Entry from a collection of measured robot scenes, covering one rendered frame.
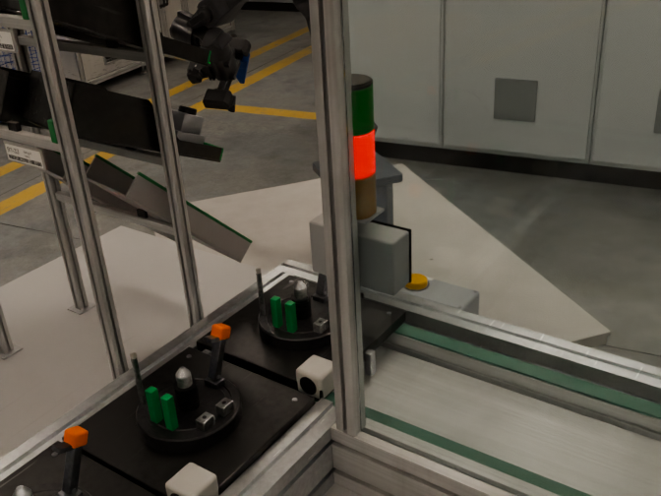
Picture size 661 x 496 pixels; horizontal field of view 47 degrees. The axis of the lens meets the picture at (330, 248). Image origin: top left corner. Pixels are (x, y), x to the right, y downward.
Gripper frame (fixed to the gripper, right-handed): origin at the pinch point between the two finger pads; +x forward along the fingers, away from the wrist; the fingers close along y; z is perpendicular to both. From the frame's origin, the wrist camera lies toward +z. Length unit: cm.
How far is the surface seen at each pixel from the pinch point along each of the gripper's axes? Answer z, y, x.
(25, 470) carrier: -13, 94, -44
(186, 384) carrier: -29, 79, -42
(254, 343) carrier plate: -31, 67, -26
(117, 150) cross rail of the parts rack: -5, 44, -39
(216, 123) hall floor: 147, -177, 276
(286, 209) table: -11.8, 16.7, 24.5
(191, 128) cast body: -14, 36, -36
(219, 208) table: 5.1, 19.0, 23.9
